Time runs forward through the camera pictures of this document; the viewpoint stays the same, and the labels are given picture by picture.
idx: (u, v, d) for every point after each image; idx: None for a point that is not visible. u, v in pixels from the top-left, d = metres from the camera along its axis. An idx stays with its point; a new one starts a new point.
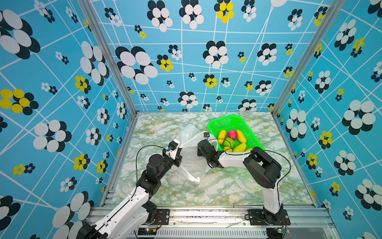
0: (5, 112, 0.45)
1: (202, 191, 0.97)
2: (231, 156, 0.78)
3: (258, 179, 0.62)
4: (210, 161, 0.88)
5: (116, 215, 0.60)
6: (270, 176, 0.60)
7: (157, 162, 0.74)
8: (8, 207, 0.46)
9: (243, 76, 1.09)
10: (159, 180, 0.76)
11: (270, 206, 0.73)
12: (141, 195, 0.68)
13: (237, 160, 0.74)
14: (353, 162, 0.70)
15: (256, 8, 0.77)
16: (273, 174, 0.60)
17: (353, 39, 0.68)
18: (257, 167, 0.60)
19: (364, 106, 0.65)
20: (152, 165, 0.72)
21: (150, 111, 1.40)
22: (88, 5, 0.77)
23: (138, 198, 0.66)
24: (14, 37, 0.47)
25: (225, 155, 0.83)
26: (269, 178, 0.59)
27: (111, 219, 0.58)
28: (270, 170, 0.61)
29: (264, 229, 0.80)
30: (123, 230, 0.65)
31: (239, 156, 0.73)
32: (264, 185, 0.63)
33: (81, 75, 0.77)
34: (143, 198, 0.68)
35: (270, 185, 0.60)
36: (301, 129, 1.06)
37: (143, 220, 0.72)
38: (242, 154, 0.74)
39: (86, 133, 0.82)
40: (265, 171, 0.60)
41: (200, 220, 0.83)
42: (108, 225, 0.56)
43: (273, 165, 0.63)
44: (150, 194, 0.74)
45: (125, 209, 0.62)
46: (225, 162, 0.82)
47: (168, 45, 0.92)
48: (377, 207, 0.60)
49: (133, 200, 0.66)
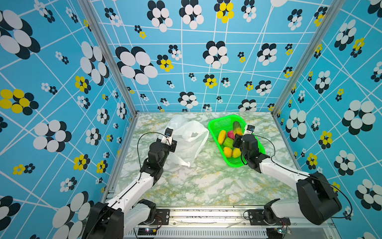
0: (5, 112, 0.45)
1: (202, 191, 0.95)
2: (278, 169, 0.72)
3: (307, 207, 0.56)
4: (248, 159, 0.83)
5: (126, 194, 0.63)
6: (324, 212, 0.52)
7: (157, 148, 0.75)
8: (8, 207, 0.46)
9: (243, 76, 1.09)
10: (160, 167, 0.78)
11: (278, 208, 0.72)
12: (146, 178, 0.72)
13: (285, 176, 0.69)
14: (353, 162, 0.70)
15: (256, 8, 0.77)
16: (329, 210, 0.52)
17: (353, 39, 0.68)
18: (312, 195, 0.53)
19: (364, 106, 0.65)
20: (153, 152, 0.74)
21: (150, 111, 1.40)
22: (88, 5, 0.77)
23: (144, 180, 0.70)
24: (14, 37, 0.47)
25: (270, 163, 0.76)
26: (322, 214, 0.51)
27: (123, 197, 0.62)
28: (328, 205, 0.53)
29: (264, 230, 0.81)
30: (129, 218, 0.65)
31: (292, 174, 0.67)
32: (309, 217, 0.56)
33: (81, 75, 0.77)
34: (149, 181, 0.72)
35: (318, 220, 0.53)
36: (301, 129, 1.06)
37: (144, 216, 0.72)
38: (297, 173, 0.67)
39: (86, 133, 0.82)
40: (321, 204, 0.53)
41: (200, 220, 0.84)
42: (120, 202, 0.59)
43: (332, 202, 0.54)
44: (155, 179, 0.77)
45: (134, 189, 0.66)
46: (266, 169, 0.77)
47: (168, 45, 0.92)
48: (377, 207, 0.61)
49: (140, 182, 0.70)
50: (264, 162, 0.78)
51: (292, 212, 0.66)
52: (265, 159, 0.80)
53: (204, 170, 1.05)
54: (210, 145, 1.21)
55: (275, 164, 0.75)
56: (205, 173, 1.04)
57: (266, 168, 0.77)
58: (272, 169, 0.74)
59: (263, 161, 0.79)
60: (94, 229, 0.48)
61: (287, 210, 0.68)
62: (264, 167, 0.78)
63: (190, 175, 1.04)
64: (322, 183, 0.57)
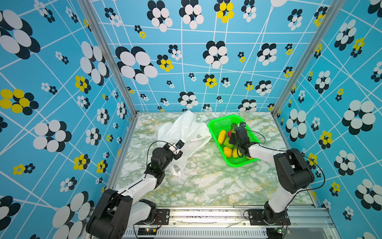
0: (5, 112, 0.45)
1: (202, 191, 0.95)
2: (262, 148, 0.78)
3: (283, 178, 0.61)
4: (239, 146, 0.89)
5: (134, 186, 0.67)
6: (297, 180, 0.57)
7: (160, 154, 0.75)
8: (8, 207, 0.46)
9: (243, 76, 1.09)
10: (163, 171, 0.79)
11: (273, 202, 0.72)
12: (150, 178, 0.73)
13: (267, 154, 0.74)
14: (353, 162, 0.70)
15: (256, 8, 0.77)
16: (301, 179, 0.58)
17: (353, 39, 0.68)
18: (286, 165, 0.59)
19: (364, 106, 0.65)
20: (156, 157, 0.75)
21: (150, 111, 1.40)
22: (88, 5, 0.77)
23: (149, 179, 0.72)
24: (15, 37, 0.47)
25: (256, 145, 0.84)
26: (295, 182, 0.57)
27: (131, 188, 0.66)
28: (301, 175, 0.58)
29: (264, 229, 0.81)
30: (132, 212, 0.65)
31: (272, 151, 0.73)
32: (285, 187, 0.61)
33: (81, 75, 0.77)
34: (152, 181, 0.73)
35: (291, 189, 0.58)
36: (301, 129, 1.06)
37: (145, 213, 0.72)
38: (277, 150, 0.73)
39: (86, 133, 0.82)
40: (293, 173, 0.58)
41: (200, 220, 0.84)
42: (128, 191, 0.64)
43: (305, 173, 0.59)
44: (157, 183, 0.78)
45: (139, 186, 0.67)
46: (254, 152, 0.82)
47: (168, 45, 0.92)
48: (377, 207, 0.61)
49: (145, 180, 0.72)
50: (252, 146, 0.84)
51: (282, 198, 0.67)
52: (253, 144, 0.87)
53: (204, 170, 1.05)
54: (211, 145, 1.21)
55: (261, 146, 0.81)
56: (205, 173, 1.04)
57: (254, 150, 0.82)
58: (257, 150, 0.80)
59: (251, 146, 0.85)
60: (101, 215, 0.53)
61: (278, 199, 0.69)
62: (252, 150, 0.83)
63: (190, 175, 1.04)
64: (296, 156, 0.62)
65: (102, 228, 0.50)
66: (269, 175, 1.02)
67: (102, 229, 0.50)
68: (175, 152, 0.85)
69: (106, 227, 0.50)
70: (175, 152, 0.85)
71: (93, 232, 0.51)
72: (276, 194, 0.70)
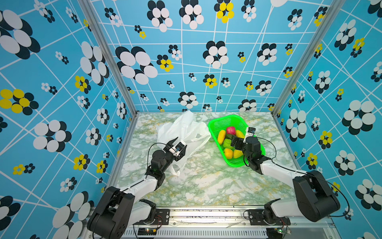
0: (5, 112, 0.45)
1: (202, 191, 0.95)
2: (277, 169, 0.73)
3: (304, 204, 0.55)
4: (250, 161, 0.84)
5: (135, 185, 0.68)
6: (321, 209, 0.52)
7: (160, 157, 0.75)
8: (8, 207, 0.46)
9: (243, 76, 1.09)
10: (163, 173, 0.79)
11: (277, 206, 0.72)
12: (151, 179, 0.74)
13: (284, 175, 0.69)
14: (353, 162, 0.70)
15: (256, 8, 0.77)
16: (326, 208, 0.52)
17: (353, 39, 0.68)
18: (308, 190, 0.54)
19: (364, 106, 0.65)
20: (155, 160, 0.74)
21: (150, 111, 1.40)
22: (88, 4, 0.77)
23: (150, 180, 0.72)
24: (15, 37, 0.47)
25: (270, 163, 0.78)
26: (319, 211, 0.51)
27: (132, 187, 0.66)
28: (325, 203, 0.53)
29: (264, 230, 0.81)
30: (133, 210, 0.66)
31: (290, 172, 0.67)
32: (306, 215, 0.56)
33: (81, 75, 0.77)
34: (153, 182, 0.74)
35: (315, 218, 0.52)
36: (301, 129, 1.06)
37: (145, 212, 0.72)
38: (295, 171, 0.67)
39: (86, 133, 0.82)
40: (317, 200, 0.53)
41: (200, 220, 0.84)
42: (130, 190, 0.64)
43: (329, 199, 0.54)
44: (157, 185, 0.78)
45: (140, 186, 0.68)
46: (267, 170, 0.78)
47: (168, 45, 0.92)
48: (377, 207, 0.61)
49: (146, 180, 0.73)
50: (265, 163, 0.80)
51: (290, 210, 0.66)
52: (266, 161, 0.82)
53: (204, 170, 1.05)
54: (211, 145, 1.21)
55: (276, 165, 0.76)
56: (205, 173, 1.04)
57: (267, 168, 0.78)
58: (272, 169, 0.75)
59: (263, 162, 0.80)
60: (103, 212, 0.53)
61: (285, 209, 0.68)
62: (265, 167, 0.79)
63: (190, 175, 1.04)
64: (318, 180, 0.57)
65: (105, 224, 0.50)
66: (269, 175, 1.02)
67: (105, 226, 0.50)
68: (175, 154, 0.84)
69: (109, 223, 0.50)
70: (175, 154, 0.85)
71: (95, 229, 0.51)
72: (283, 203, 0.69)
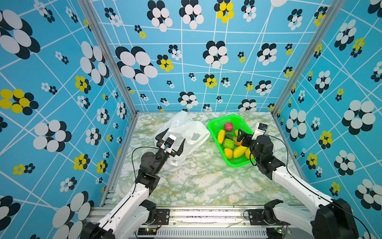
0: (5, 112, 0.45)
1: (202, 191, 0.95)
2: (294, 183, 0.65)
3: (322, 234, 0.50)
4: (260, 163, 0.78)
5: (118, 211, 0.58)
6: None
7: (149, 161, 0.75)
8: (8, 206, 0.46)
9: (243, 76, 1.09)
10: (156, 175, 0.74)
11: (281, 212, 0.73)
12: (141, 190, 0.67)
13: (302, 195, 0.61)
14: (353, 162, 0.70)
15: (256, 8, 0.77)
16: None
17: (353, 39, 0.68)
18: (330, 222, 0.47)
19: (364, 106, 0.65)
20: (145, 164, 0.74)
21: (150, 111, 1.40)
22: (88, 4, 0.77)
23: (139, 193, 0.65)
24: (15, 37, 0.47)
25: (286, 175, 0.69)
26: None
27: (115, 215, 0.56)
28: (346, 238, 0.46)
29: (264, 230, 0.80)
30: (126, 228, 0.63)
31: (311, 195, 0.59)
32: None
33: (81, 75, 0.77)
34: (144, 193, 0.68)
35: None
36: (301, 129, 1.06)
37: (143, 219, 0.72)
38: (318, 194, 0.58)
39: (86, 133, 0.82)
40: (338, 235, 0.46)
41: (200, 220, 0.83)
42: (112, 221, 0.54)
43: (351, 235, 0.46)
44: (151, 189, 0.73)
45: (128, 204, 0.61)
46: (279, 179, 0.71)
47: (168, 45, 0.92)
48: (377, 207, 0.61)
49: (134, 197, 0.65)
50: (278, 171, 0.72)
51: (297, 220, 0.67)
52: (280, 168, 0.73)
53: (204, 170, 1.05)
54: (211, 145, 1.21)
55: (292, 177, 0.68)
56: (205, 173, 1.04)
57: (280, 178, 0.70)
58: (286, 181, 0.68)
59: (277, 170, 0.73)
60: None
61: (290, 218, 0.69)
62: (277, 176, 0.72)
63: (190, 175, 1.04)
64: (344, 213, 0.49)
65: None
66: None
67: None
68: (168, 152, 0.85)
69: None
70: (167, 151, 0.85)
71: None
72: (289, 213, 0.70)
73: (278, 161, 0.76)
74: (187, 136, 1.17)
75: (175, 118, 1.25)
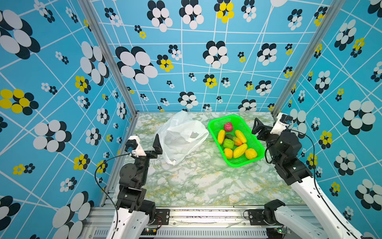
0: (5, 112, 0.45)
1: (202, 191, 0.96)
2: (319, 205, 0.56)
3: None
4: (280, 165, 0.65)
5: None
6: None
7: (131, 174, 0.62)
8: (8, 206, 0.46)
9: (243, 76, 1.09)
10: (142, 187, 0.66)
11: (281, 216, 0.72)
12: (126, 218, 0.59)
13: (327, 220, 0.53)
14: (353, 162, 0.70)
15: (256, 8, 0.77)
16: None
17: (353, 39, 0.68)
18: None
19: (364, 106, 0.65)
20: (126, 179, 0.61)
21: (150, 111, 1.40)
22: (88, 4, 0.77)
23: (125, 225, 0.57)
24: (14, 37, 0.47)
25: (313, 191, 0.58)
26: None
27: None
28: None
29: (264, 230, 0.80)
30: None
31: (339, 228, 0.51)
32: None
33: (81, 75, 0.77)
34: (131, 217, 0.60)
35: None
36: (301, 129, 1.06)
37: (144, 223, 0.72)
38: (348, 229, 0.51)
39: (86, 133, 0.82)
40: None
41: (200, 220, 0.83)
42: None
43: None
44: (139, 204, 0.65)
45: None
46: (302, 192, 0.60)
47: (168, 45, 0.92)
48: (377, 207, 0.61)
49: (120, 227, 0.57)
50: (303, 184, 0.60)
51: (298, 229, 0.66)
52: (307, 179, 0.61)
53: (204, 170, 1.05)
54: (210, 145, 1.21)
55: (321, 197, 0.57)
56: (205, 173, 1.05)
57: (303, 192, 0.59)
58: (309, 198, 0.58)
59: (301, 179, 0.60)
60: None
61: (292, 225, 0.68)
62: (301, 188, 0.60)
63: (190, 175, 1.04)
64: None
65: None
66: (270, 175, 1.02)
67: None
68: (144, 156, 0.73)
69: None
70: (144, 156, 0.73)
71: None
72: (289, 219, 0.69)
73: (303, 167, 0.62)
74: (185, 135, 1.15)
75: (173, 117, 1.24)
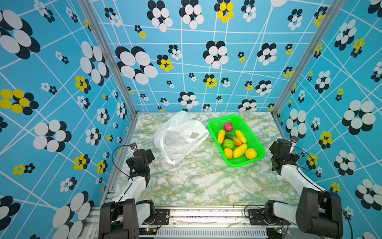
0: (5, 112, 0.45)
1: (202, 191, 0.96)
2: (296, 175, 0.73)
3: (301, 214, 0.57)
4: (274, 159, 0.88)
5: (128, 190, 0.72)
6: (316, 225, 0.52)
7: (141, 152, 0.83)
8: (8, 207, 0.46)
9: (243, 76, 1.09)
10: (148, 169, 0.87)
11: (279, 207, 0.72)
12: (139, 179, 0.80)
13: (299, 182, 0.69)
14: (353, 162, 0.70)
15: (256, 8, 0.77)
16: (323, 226, 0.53)
17: (353, 39, 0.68)
18: (312, 206, 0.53)
19: (364, 106, 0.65)
20: (139, 155, 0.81)
21: (150, 111, 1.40)
22: (88, 4, 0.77)
23: (138, 180, 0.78)
24: (15, 37, 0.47)
25: (293, 169, 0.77)
26: (312, 227, 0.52)
27: (126, 192, 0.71)
28: (324, 222, 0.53)
29: (264, 229, 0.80)
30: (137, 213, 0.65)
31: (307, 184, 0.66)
32: (299, 222, 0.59)
33: (81, 75, 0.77)
34: (142, 180, 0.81)
35: (304, 228, 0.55)
36: (301, 129, 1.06)
37: (146, 209, 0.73)
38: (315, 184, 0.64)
39: (86, 133, 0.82)
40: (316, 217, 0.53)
41: (200, 220, 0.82)
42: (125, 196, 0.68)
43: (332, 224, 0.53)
44: (146, 180, 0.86)
45: (133, 187, 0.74)
46: (286, 172, 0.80)
47: (168, 45, 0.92)
48: (377, 207, 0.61)
49: (135, 182, 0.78)
50: (288, 166, 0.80)
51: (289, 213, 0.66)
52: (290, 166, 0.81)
53: (204, 170, 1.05)
54: (210, 145, 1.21)
55: (297, 171, 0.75)
56: (205, 173, 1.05)
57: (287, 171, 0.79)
58: (291, 172, 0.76)
59: (287, 165, 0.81)
60: (112, 229, 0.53)
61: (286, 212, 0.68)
62: (285, 169, 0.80)
63: (190, 175, 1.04)
64: (332, 203, 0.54)
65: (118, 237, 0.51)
66: (269, 175, 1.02)
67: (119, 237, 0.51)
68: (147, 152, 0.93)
69: (121, 234, 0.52)
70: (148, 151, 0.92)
71: None
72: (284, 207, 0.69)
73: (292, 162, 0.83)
74: (185, 135, 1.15)
75: (173, 117, 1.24)
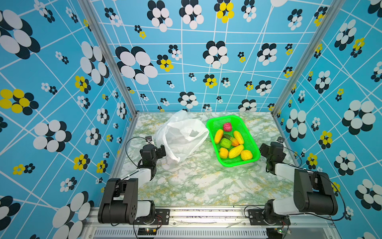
0: (5, 112, 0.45)
1: (202, 191, 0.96)
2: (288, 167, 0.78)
3: (298, 194, 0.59)
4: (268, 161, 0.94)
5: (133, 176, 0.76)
6: (312, 200, 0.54)
7: (150, 147, 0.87)
8: (8, 207, 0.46)
9: (243, 76, 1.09)
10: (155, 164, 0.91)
11: (278, 203, 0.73)
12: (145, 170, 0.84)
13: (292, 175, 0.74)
14: (353, 162, 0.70)
15: (256, 8, 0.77)
16: (319, 201, 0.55)
17: (353, 39, 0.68)
18: (306, 182, 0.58)
19: (364, 106, 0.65)
20: (147, 149, 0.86)
21: (150, 111, 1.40)
22: (88, 4, 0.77)
23: (144, 170, 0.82)
24: (14, 37, 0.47)
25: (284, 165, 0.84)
26: (308, 201, 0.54)
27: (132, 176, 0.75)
28: (319, 197, 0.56)
29: (264, 230, 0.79)
30: None
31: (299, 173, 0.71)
32: (297, 205, 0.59)
33: (81, 75, 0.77)
34: (147, 172, 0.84)
35: (302, 207, 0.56)
36: (301, 129, 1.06)
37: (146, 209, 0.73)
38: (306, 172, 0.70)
39: (86, 133, 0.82)
40: (310, 191, 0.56)
41: (200, 220, 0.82)
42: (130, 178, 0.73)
43: (326, 199, 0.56)
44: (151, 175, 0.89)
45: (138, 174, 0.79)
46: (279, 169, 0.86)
47: (168, 45, 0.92)
48: (377, 207, 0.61)
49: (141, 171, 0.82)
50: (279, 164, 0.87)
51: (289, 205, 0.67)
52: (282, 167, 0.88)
53: (204, 170, 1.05)
54: (210, 145, 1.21)
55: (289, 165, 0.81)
56: (205, 173, 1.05)
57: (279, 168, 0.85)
58: (283, 167, 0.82)
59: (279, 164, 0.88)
60: (112, 202, 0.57)
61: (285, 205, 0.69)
62: (279, 167, 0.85)
63: (190, 175, 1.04)
64: (322, 179, 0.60)
65: (116, 211, 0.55)
66: (269, 175, 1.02)
67: (116, 212, 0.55)
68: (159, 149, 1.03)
69: (120, 209, 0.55)
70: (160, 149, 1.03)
71: (107, 218, 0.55)
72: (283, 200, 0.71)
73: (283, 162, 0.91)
74: (185, 133, 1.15)
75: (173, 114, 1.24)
